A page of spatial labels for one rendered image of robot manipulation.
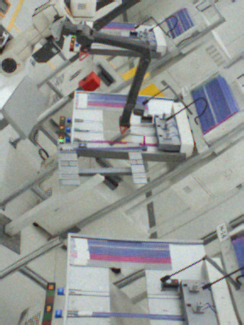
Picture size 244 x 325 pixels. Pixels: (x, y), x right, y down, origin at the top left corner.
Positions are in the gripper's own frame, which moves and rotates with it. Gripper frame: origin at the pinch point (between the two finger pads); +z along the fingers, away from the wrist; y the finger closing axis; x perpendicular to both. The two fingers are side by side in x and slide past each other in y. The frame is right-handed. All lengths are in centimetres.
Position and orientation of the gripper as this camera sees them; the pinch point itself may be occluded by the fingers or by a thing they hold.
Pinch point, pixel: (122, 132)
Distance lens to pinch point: 329.5
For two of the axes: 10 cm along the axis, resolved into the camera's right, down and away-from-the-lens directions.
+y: -0.7, -5.4, 8.4
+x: -9.7, -1.5, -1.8
